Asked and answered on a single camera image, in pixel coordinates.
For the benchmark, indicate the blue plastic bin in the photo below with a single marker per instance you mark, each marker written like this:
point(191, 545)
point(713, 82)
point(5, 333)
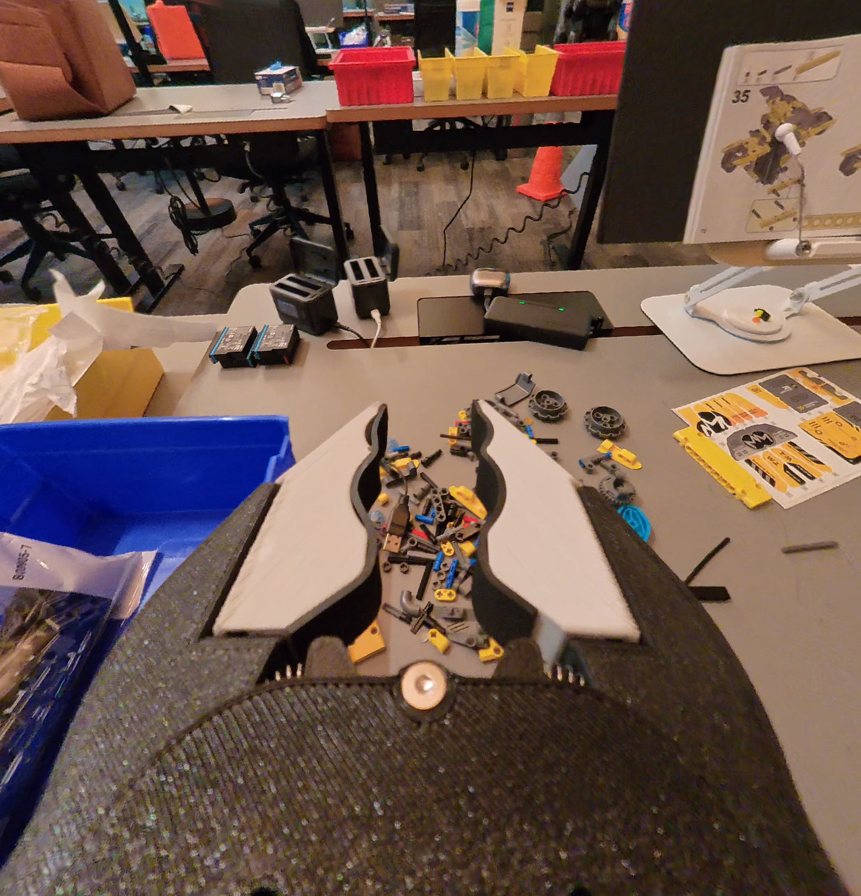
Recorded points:
point(122, 476)

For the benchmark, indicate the brown cardboard box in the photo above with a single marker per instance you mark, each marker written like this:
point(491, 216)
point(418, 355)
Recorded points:
point(60, 63)

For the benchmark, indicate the black toy wheel hub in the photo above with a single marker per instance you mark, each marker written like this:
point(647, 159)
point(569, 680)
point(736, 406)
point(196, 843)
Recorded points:
point(548, 404)
point(604, 422)

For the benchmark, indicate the orange plastic crate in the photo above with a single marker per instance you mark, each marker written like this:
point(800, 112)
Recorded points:
point(173, 31)

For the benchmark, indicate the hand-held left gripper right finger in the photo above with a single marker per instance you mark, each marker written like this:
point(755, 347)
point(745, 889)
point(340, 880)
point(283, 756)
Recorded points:
point(549, 553)

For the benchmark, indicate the white book stand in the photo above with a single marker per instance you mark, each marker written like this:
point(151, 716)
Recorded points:
point(752, 329)

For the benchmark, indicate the yellow plastic bin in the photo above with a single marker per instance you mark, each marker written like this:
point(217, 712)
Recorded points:
point(502, 77)
point(470, 78)
point(537, 73)
point(436, 77)

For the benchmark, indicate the clear bag of toy parts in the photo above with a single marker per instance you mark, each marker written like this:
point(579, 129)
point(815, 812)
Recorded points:
point(46, 630)

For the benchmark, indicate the yellow cardboard box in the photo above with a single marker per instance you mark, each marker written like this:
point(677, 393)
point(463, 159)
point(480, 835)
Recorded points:
point(115, 385)

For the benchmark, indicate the short black toy strip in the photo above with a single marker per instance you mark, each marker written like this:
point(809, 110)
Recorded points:
point(712, 595)

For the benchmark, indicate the orange traffic cone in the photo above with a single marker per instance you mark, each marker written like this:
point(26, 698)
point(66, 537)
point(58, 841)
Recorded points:
point(542, 175)

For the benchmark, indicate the small silver device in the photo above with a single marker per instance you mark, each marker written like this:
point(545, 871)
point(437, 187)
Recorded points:
point(490, 281)

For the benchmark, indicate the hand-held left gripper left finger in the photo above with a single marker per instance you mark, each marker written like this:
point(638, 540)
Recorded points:
point(297, 553)

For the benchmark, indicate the black camera battery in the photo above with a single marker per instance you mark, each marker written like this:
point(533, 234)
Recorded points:
point(276, 345)
point(234, 348)

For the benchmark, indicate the grey toy axle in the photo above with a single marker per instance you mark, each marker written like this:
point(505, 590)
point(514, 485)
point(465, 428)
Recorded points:
point(810, 547)

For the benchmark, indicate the instruction booklet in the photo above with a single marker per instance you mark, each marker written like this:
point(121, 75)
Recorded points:
point(773, 140)

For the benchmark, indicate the yellow box with tissue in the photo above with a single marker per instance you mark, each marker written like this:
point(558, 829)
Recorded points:
point(46, 350)

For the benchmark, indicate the black office chair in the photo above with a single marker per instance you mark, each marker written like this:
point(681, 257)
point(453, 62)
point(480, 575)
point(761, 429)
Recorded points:
point(283, 182)
point(25, 210)

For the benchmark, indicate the black power box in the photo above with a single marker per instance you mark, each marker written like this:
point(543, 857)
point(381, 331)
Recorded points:
point(542, 322)

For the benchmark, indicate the black partition panel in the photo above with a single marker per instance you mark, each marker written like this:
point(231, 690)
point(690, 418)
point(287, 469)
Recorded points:
point(654, 140)

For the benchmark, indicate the pile of toy building pieces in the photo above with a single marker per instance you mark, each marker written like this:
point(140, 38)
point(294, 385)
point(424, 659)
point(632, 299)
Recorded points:
point(437, 532)

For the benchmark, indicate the yellow and grey sticker sheet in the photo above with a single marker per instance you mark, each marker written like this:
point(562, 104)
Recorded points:
point(787, 434)

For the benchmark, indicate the black toy axle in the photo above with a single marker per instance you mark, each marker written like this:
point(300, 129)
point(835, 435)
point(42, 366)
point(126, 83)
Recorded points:
point(708, 560)

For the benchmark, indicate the red plastic bin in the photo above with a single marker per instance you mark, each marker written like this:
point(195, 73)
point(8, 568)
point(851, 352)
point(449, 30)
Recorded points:
point(588, 70)
point(371, 77)

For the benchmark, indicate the grey office table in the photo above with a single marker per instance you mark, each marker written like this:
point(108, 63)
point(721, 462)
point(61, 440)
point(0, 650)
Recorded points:
point(472, 105)
point(157, 115)

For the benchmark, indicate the long yellow toy panel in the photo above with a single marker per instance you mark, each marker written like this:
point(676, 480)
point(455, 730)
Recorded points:
point(721, 467)

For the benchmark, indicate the black battery charger case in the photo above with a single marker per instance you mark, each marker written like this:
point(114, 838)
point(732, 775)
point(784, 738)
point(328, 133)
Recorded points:
point(304, 301)
point(370, 283)

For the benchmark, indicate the small blue box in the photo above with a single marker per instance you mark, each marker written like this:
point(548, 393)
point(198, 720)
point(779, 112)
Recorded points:
point(279, 78)

